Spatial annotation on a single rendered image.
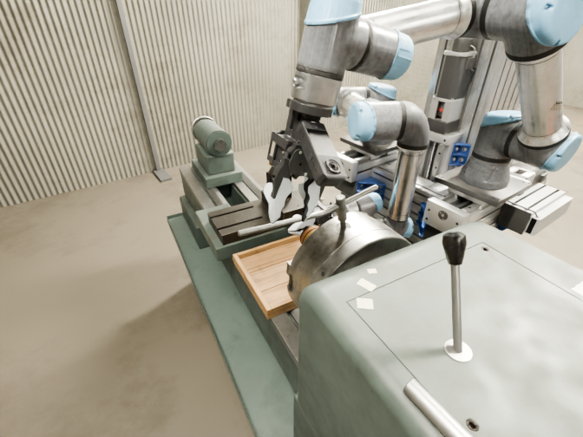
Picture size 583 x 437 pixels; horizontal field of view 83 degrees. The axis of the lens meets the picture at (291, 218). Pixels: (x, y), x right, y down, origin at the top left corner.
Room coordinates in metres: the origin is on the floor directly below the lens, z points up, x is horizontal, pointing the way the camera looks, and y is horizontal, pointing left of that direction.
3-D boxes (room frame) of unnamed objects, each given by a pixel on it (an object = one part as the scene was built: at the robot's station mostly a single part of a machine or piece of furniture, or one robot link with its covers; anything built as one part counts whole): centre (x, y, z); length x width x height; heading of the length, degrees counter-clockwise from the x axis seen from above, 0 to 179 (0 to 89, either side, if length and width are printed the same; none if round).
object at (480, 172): (1.03, -0.66, 1.21); 0.15 x 0.15 x 0.10
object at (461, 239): (0.37, -0.23, 1.38); 0.04 x 0.03 x 0.05; 28
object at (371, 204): (1.00, -0.26, 1.07); 0.11 x 0.08 x 0.09; 118
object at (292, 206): (1.15, 0.03, 1.00); 0.20 x 0.10 x 0.05; 28
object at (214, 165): (1.70, 0.42, 1.01); 0.30 x 0.20 x 0.29; 28
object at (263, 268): (0.89, -0.02, 0.88); 0.36 x 0.30 x 0.04; 118
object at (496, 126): (1.02, -0.66, 1.33); 0.13 x 0.12 x 0.14; 28
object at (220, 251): (1.20, 0.11, 0.89); 0.53 x 0.30 x 0.06; 118
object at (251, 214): (1.14, 0.10, 0.95); 0.43 x 0.18 x 0.04; 118
